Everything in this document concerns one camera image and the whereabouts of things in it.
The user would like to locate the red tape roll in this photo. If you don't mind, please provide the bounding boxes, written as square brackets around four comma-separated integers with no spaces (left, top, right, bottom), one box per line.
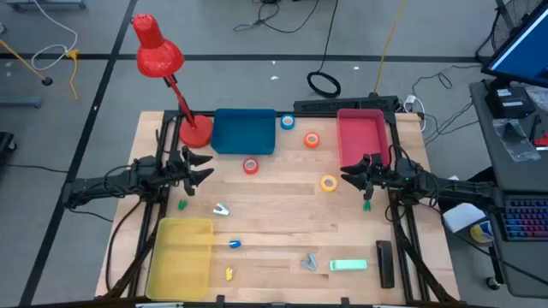
[241,157,260,175]

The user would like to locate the white floor cable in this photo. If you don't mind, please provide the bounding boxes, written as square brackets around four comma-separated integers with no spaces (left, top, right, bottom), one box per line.
[30,0,80,72]

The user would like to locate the yellow tape roll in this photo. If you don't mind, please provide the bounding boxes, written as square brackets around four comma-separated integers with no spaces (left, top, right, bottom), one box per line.
[319,173,339,193]

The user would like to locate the orange tape roll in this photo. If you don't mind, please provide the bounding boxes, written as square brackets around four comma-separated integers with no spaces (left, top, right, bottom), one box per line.
[303,131,321,150]

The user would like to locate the yellow extension cord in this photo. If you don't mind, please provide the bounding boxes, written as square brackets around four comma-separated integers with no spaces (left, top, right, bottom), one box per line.
[65,48,81,102]

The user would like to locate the computer monitor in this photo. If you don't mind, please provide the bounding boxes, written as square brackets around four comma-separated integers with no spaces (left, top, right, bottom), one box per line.
[480,0,548,90]

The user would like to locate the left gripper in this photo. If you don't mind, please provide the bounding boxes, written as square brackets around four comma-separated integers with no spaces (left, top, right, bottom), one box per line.
[165,145,216,197]

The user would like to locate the black aluminium table frame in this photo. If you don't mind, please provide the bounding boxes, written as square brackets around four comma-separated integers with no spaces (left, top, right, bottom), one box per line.
[100,109,462,307]

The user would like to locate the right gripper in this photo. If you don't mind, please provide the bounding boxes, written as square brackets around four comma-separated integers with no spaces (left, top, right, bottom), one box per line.
[340,152,390,201]

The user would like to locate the yellow translucent plastic bin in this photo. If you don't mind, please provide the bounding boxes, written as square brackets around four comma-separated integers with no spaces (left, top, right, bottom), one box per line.
[145,217,215,302]

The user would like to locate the black floor cables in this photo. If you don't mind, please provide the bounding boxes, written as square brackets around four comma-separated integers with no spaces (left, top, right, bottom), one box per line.
[232,0,320,35]

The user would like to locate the yellow pole with black tip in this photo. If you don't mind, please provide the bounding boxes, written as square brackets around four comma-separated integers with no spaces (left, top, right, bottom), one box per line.
[0,38,54,87]

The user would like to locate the grey desk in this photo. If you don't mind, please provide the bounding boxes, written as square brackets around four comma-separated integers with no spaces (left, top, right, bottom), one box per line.
[468,79,548,299]

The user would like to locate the black fan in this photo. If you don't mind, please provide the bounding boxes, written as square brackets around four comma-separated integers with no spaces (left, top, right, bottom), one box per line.
[474,0,545,65]

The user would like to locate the black coiled cable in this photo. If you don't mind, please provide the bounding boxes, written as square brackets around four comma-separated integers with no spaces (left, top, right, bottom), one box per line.
[306,0,343,99]

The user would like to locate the red desk lamp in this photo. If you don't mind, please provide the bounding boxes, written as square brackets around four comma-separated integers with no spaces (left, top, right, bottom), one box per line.
[130,12,214,150]

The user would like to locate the backlit rainbow keyboard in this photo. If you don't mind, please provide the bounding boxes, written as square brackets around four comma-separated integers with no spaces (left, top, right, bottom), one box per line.
[498,194,548,243]

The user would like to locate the long yellow cable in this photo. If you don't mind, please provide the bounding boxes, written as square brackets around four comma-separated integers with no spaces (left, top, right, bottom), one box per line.
[372,0,408,97]

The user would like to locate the clear plastic bag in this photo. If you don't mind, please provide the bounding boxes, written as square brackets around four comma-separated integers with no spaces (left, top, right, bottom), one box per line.
[491,117,542,163]

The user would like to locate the black mini computer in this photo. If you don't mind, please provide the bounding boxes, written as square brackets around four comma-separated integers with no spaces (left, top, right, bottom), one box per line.
[484,86,538,120]

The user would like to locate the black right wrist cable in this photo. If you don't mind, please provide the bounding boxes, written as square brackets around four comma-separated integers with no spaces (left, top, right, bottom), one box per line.
[387,144,414,173]

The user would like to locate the mint green stapler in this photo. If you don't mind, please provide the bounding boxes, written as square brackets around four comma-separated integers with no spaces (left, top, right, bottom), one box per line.
[328,258,369,272]

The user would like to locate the white box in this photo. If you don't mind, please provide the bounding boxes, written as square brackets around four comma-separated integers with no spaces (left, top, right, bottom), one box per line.
[441,201,487,234]

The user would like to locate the black perforated bar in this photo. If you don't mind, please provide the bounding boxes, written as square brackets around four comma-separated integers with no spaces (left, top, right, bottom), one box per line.
[293,95,400,114]

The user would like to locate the grey cart base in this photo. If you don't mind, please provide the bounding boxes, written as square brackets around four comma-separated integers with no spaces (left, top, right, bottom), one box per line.
[5,0,87,12]
[0,96,44,110]

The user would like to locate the black stapler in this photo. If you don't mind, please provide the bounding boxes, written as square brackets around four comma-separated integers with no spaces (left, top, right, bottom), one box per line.
[375,240,396,290]

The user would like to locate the blue plastic bin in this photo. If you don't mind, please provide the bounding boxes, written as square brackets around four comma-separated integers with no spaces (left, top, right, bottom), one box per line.
[210,107,277,156]

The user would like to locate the pink plastic bin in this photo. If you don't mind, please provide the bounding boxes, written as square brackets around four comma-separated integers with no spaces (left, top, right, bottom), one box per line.
[336,108,392,169]

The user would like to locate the grey-blue staple remover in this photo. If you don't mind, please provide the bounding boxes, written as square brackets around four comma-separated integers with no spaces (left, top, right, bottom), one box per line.
[300,252,319,273]

